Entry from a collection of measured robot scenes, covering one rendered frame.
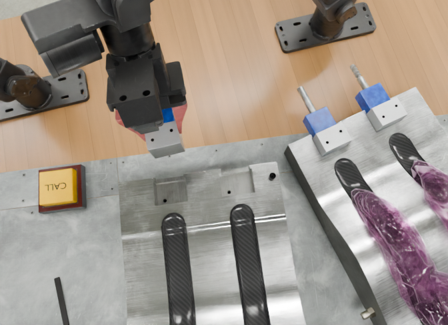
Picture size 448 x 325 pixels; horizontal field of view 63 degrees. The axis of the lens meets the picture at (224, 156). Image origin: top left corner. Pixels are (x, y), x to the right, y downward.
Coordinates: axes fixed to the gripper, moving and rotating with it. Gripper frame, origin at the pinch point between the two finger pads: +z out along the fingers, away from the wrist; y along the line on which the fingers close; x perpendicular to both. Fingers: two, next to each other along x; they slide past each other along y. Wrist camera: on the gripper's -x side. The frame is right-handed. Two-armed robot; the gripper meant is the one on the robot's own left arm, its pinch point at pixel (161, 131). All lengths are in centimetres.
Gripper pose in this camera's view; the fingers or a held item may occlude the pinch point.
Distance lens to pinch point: 56.4
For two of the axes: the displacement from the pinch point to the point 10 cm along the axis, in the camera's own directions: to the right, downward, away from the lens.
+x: -1.9, -7.1, 6.8
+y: 9.7, -2.2, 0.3
